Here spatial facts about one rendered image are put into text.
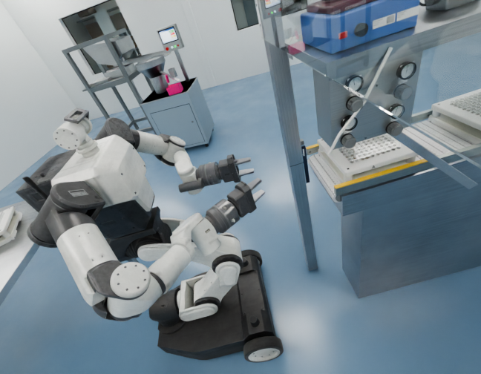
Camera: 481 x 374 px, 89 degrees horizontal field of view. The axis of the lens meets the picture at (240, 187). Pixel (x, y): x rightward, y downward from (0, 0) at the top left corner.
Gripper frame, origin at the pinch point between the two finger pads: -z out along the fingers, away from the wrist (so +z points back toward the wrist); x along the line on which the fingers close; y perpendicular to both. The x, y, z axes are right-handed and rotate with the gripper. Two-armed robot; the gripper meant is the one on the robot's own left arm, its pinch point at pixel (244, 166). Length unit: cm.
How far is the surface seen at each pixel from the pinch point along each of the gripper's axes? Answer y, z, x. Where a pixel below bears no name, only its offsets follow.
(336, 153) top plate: 3.1, -33.9, 1.1
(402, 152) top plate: 10, -53, 1
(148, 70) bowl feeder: -227, 113, -8
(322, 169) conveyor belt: 1.1, -28.9, 8.4
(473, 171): 10, -77, 15
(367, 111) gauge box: 19.1, -37.5, -21.1
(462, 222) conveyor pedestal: 5, -86, 51
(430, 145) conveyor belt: 0, -67, 8
